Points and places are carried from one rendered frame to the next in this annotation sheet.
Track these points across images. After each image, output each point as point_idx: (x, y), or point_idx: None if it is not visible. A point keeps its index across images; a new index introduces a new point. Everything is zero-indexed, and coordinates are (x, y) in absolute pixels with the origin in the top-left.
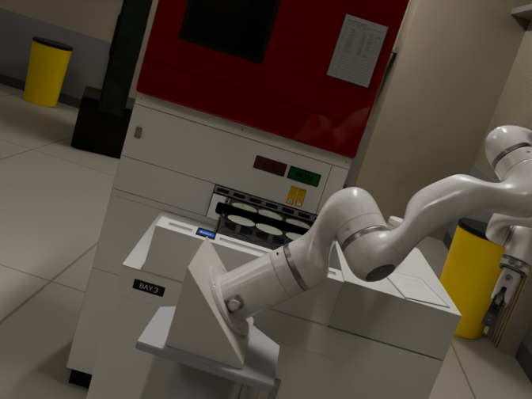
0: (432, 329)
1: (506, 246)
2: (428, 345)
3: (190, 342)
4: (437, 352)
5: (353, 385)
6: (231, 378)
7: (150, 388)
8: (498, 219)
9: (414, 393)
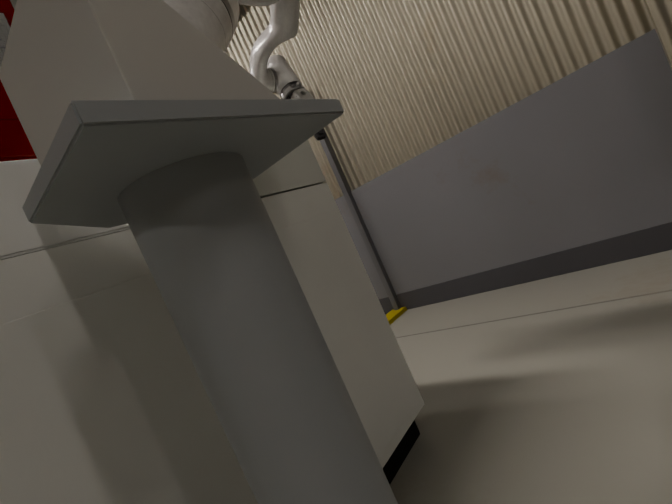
0: (302, 158)
1: (278, 83)
2: (310, 173)
3: (183, 87)
4: (318, 176)
5: (301, 246)
6: (295, 109)
7: (115, 472)
8: (261, 52)
9: (335, 221)
